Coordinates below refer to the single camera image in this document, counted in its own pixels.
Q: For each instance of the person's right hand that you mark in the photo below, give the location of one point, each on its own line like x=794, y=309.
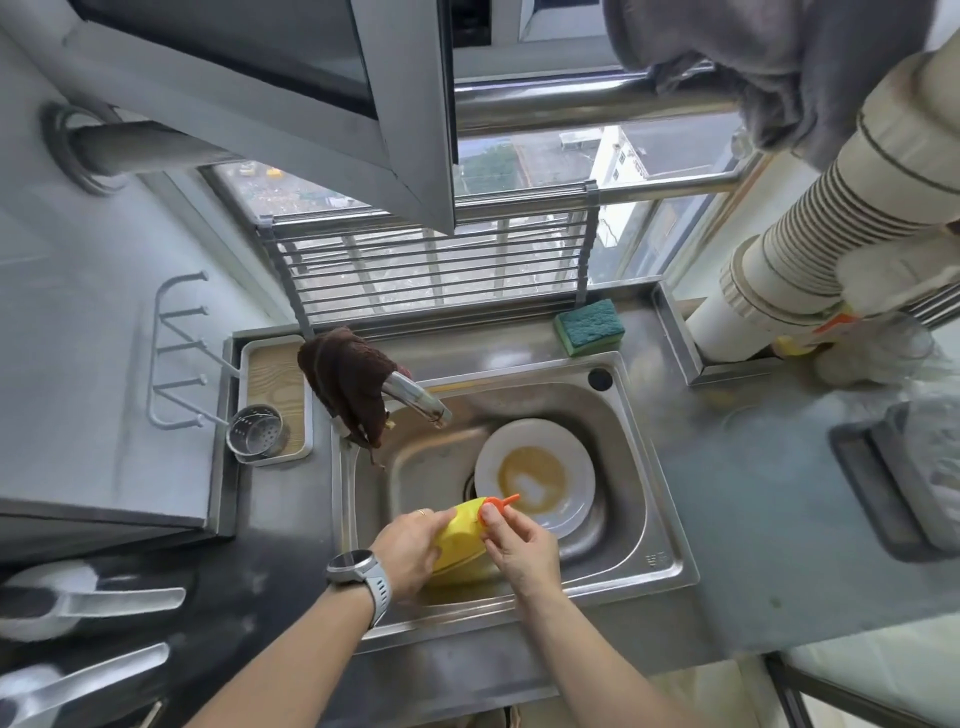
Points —
x=529, y=553

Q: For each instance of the person's left hand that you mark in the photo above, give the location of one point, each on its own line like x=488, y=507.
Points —
x=405, y=551

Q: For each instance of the person's right thumb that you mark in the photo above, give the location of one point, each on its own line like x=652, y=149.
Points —
x=489, y=521

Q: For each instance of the person's left fingers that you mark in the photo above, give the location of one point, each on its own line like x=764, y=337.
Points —
x=435, y=521

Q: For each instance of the person's left forearm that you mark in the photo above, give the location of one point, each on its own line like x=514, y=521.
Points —
x=289, y=664

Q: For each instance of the person's right forearm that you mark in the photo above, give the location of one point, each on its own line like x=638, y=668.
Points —
x=592, y=660

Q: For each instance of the stainless steel sink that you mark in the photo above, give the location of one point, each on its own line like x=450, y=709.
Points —
x=517, y=495

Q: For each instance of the white plate with brown residue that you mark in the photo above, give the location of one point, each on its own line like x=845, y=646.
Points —
x=536, y=478

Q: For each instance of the chrome faucet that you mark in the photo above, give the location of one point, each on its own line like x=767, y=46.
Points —
x=416, y=397

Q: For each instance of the brown cloth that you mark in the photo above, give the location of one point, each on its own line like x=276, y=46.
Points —
x=349, y=382

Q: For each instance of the perforated steel cup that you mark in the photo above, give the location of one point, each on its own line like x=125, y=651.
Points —
x=259, y=433

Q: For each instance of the wooden tray with white rim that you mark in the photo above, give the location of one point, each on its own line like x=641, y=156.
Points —
x=274, y=390

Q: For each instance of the green and yellow sponge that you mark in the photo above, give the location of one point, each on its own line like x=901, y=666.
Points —
x=589, y=326

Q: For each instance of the grey roll-up drying rack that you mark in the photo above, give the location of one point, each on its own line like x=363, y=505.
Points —
x=435, y=262

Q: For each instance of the white ladle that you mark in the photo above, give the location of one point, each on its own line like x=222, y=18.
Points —
x=75, y=600
x=67, y=690

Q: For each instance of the black tray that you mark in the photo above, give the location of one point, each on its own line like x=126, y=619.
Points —
x=881, y=487

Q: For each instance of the clear plastic bag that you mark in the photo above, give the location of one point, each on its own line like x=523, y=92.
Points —
x=892, y=397

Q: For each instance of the steel railing bar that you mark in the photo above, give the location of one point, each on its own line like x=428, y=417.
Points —
x=592, y=105

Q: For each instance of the white drain pipe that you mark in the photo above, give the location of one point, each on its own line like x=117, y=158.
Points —
x=832, y=225

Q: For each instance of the grey hanging cloth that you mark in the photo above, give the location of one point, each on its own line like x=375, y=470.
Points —
x=780, y=60

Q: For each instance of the white wall hook rack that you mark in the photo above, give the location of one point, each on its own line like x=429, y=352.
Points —
x=184, y=360

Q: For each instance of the aluminium window frame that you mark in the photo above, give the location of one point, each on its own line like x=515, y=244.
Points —
x=300, y=97

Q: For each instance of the grey wall pipe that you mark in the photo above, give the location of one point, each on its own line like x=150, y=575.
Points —
x=112, y=146

